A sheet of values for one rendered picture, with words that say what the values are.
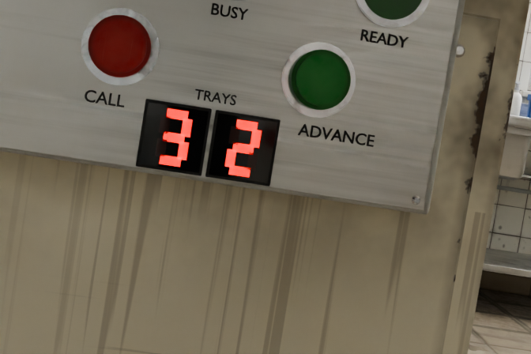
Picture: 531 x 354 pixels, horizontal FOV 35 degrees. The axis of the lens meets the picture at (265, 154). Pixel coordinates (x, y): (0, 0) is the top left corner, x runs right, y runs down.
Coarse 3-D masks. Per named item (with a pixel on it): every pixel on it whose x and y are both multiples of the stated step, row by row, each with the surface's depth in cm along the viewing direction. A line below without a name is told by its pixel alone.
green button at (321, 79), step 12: (300, 60) 42; (312, 60) 42; (324, 60) 42; (336, 60) 42; (300, 72) 42; (312, 72) 42; (324, 72) 42; (336, 72) 42; (348, 72) 42; (300, 84) 42; (312, 84) 42; (324, 84) 42; (336, 84) 42; (348, 84) 42; (300, 96) 42; (312, 96) 42; (324, 96) 42; (336, 96) 42; (312, 108) 42; (324, 108) 42
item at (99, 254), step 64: (512, 0) 47; (512, 64) 47; (448, 128) 47; (0, 192) 44; (64, 192) 45; (128, 192) 45; (192, 192) 45; (256, 192) 46; (448, 192) 47; (0, 256) 44; (64, 256) 45; (128, 256) 45; (192, 256) 46; (256, 256) 46; (320, 256) 46; (384, 256) 47; (448, 256) 47; (0, 320) 45; (64, 320) 45; (128, 320) 45; (192, 320) 46; (256, 320) 46; (320, 320) 47; (384, 320) 47; (448, 320) 48
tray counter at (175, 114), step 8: (168, 112) 42; (176, 112) 42; (184, 112) 42; (160, 120) 42; (168, 120) 42; (184, 120) 42; (192, 120) 42; (160, 128) 42; (168, 128) 42; (184, 128) 42; (168, 136) 42; (176, 136) 42; (184, 136) 42; (160, 144) 42; (184, 144) 42; (160, 152) 42; (184, 152) 42; (160, 160) 42; (168, 160) 42; (176, 160) 42
